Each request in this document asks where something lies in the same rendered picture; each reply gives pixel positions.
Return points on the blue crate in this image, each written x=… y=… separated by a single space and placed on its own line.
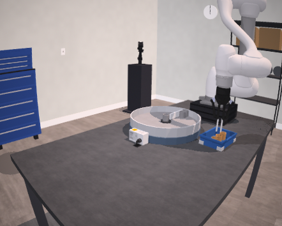
x=205 y=139

